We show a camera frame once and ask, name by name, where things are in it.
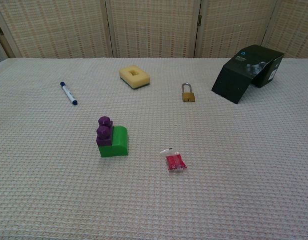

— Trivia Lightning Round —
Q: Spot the green and purple toy block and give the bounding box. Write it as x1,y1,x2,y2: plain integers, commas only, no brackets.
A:
98,125,129,158

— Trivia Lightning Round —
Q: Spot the brass padlock silver shackle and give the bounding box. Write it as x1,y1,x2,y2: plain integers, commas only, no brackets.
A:
181,82,196,103

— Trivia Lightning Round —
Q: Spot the yellow sponge with hole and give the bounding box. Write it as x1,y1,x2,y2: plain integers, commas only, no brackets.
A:
118,64,151,90

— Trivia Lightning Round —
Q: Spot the small red plastic packet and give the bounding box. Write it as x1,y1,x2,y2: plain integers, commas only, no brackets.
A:
160,147,188,175

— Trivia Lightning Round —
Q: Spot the black cardboard product box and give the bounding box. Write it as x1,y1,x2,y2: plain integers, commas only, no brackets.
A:
211,44,286,105

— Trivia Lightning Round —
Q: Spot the white woven tablecloth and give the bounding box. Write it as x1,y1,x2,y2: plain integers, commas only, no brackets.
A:
0,57,308,240

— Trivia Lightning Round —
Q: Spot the white marker pen blue cap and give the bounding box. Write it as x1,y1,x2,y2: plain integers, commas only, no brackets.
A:
59,81,78,106

